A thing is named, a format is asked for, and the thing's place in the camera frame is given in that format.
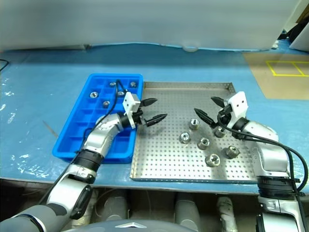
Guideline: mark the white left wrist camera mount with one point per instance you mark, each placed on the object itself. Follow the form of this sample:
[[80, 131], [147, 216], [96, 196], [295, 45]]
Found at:
[[130, 101]]

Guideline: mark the brown cardboard sheet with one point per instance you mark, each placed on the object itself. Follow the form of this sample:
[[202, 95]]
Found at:
[[260, 79]]

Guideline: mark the perforated metal tray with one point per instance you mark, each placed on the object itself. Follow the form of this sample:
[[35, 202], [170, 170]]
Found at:
[[164, 157]]

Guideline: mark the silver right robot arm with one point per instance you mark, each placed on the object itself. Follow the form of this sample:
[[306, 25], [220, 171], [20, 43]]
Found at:
[[272, 157]]

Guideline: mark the blue compartment tray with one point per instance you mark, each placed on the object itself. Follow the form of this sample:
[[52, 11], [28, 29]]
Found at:
[[72, 145]]

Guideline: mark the white round cap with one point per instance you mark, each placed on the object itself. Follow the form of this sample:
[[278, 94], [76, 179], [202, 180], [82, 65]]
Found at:
[[189, 48]]

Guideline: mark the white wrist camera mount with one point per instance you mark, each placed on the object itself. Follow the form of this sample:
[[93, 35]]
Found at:
[[130, 101], [239, 104]]

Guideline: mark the white backdrop board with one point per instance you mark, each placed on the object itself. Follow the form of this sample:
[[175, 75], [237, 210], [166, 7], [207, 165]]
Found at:
[[144, 21]]

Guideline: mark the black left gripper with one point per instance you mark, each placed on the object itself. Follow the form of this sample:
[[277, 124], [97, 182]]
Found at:
[[139, 118]]

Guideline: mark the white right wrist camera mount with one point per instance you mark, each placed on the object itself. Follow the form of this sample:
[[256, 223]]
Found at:
[[239, 104]]

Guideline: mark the grey robot torso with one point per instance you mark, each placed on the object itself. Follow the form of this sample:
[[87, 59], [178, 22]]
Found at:
[[149, 226]]

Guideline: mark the grey rounded cylinder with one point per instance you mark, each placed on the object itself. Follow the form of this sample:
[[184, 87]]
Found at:
[[117, 205], [187, 207]]

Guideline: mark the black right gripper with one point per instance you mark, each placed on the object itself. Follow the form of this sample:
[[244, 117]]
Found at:
[[224, 116]]

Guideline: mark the white wrapped cylinder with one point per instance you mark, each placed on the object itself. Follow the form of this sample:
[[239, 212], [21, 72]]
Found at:
[[227, 212]]

